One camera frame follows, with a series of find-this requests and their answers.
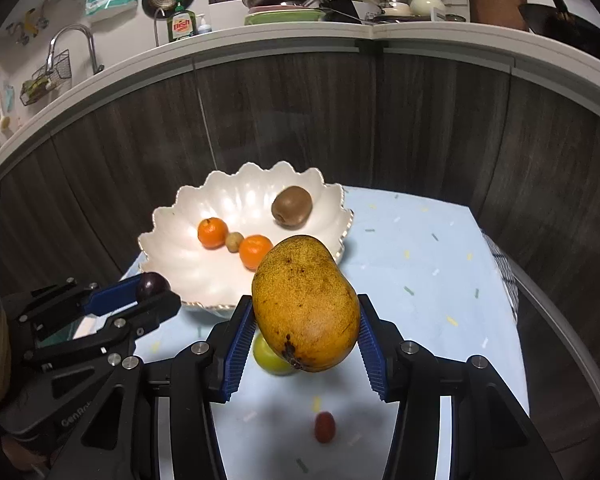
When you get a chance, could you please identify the white scalloped bowl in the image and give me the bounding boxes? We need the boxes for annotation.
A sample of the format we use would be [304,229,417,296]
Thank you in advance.
[138,161,355,318]

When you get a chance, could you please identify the dark purple plum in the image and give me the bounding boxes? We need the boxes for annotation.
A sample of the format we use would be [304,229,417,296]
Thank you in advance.
[135,272,172,302]

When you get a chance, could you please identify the yellow mango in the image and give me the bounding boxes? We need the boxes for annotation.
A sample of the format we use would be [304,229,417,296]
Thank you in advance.
[251,234,362,373]

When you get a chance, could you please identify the brown kiwi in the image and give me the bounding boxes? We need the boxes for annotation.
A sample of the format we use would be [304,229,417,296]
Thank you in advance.
[271,185,313,226]

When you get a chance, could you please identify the steel pan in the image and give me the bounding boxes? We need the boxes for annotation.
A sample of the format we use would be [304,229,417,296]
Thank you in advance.
[372,12,467,25]

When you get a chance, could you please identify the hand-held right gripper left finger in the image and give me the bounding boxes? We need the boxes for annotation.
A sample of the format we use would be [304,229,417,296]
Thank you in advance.
[45,295,256,480]

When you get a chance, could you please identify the green dish soap bottle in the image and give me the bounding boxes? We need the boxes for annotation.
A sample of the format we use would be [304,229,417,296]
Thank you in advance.
[166,0,197,44]

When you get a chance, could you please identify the light blue patterned tablecloth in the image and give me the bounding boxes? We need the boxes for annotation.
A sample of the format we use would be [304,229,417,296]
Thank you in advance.
[120,186,531,480]

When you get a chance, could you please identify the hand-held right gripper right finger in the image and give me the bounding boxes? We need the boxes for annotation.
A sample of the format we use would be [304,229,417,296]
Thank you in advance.
[357,293,563,480]

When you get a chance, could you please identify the checked cloth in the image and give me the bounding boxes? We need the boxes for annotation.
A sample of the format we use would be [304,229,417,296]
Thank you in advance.
[480,230,521,323]

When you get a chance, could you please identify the red jujube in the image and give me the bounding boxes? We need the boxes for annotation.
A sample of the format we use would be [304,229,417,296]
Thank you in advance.
[314,411,337,444]

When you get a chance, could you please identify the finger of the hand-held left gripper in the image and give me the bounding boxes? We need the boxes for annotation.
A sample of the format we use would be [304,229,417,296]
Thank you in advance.
[0,274,148,342]
[22,290,182,372]

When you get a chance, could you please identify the black wire sink basket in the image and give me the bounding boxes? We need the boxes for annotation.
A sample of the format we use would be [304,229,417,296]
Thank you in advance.
[20,49,73,107]

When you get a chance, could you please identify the dark wood kitchen cabinet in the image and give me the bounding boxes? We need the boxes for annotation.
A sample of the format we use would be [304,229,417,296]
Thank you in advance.
[0,25,600,461]

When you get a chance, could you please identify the black box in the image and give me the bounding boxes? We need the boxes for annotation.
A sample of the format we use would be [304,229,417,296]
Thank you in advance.
[322,0,363,24]

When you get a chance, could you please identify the black wok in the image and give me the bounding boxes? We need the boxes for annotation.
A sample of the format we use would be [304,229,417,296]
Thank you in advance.
[517,0,600,68]

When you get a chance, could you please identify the metal rail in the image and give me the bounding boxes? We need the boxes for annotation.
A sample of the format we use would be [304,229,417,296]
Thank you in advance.
[505,255,600,416]

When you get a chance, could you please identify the metal faucet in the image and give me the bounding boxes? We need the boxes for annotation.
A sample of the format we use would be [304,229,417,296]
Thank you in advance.
[46,24,106,77]

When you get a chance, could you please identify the orange tangerine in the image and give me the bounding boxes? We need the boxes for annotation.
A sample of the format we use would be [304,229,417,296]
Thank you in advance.
[197,217,229,249]
[239,234,274,271]

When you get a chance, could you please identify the green apple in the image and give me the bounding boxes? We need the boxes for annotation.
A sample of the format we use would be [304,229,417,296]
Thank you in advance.
[252,332,301,377]

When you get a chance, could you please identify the white lidded pot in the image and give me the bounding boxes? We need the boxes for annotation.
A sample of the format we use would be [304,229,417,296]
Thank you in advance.
[409,0,447,17]

